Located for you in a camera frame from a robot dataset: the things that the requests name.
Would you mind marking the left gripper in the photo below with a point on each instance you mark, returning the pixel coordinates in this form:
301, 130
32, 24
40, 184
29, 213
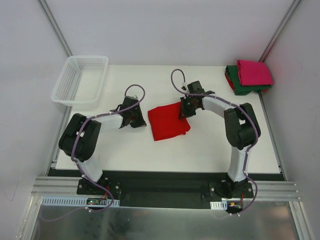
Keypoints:
136, 117

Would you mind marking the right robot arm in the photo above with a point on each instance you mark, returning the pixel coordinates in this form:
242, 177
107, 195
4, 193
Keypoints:
241, 128

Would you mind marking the green folded t-shirt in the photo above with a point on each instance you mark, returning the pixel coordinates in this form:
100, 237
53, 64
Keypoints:
242, 90

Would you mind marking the right cable duct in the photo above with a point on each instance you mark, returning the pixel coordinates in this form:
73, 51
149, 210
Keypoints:
219, 205

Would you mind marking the cable duct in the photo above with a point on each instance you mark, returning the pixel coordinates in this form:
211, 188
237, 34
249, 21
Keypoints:
79, 202
219, 205

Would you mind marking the left cable duct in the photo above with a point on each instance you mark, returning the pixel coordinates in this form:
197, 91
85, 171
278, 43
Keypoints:
79, 202

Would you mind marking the pink folded t-shirt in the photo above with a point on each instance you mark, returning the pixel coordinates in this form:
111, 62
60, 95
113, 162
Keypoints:
252, 73

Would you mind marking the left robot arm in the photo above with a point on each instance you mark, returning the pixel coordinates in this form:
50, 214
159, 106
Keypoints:
80, 137

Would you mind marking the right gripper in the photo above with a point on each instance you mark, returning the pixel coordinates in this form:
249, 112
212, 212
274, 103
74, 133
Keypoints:
186, 107

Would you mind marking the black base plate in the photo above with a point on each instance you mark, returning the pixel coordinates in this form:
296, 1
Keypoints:
148, 189

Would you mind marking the red folded t-shirt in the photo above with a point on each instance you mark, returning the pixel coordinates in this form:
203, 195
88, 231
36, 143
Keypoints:
229, 82

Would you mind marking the white plastic basket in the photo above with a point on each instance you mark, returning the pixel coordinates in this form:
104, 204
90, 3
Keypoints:
81, 81

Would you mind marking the red t-shirt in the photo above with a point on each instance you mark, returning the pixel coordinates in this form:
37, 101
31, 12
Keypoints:
165, 122
229, 82

